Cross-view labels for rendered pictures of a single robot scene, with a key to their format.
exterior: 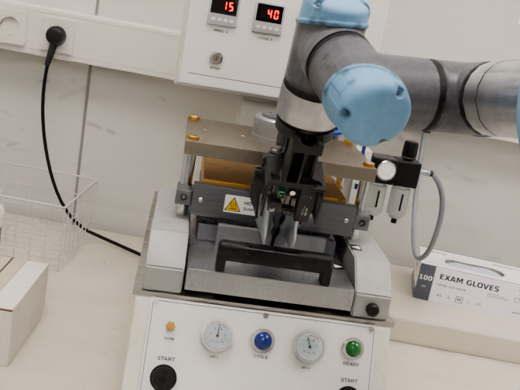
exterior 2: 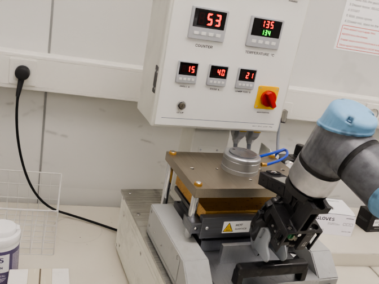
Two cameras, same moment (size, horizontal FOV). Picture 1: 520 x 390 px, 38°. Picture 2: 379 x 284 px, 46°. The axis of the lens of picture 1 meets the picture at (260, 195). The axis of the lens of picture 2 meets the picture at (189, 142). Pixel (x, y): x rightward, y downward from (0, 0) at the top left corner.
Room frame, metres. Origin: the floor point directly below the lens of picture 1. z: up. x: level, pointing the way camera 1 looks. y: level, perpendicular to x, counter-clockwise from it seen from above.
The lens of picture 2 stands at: (0.28, 0.36, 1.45)
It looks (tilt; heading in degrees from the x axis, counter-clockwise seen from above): 19 degrees down; 343
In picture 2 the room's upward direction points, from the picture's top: 11 degrees clockwise
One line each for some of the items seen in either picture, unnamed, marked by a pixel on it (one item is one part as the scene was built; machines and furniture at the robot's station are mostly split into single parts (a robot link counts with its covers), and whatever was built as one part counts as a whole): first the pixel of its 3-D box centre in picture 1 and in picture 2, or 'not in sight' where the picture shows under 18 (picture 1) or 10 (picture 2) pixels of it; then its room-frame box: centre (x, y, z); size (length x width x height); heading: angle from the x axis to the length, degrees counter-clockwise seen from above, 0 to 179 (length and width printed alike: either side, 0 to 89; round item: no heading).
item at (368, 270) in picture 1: (357, 262); (296, 244); (1.04, -0.16, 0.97); 0.26 x 0.05 x 0.07; 7
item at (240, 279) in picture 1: (263, 240); (236, 239); (1.04, -0.02, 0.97); 0.30 x 0.22 x 0.08; 7
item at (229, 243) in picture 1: (274, 261); (271, 271); (0.91, -0.03, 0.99); 0.15 x 0.02 x 0.04; 97
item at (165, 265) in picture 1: (168, 234); (177, 249); (1.01, 0.12, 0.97); 0.25 x 0.05 x 0.07; 7
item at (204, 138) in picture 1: (284, 155); (238, 173); (1.13, -0.03, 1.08); 0.31 x 0.24 x 0.13; 97
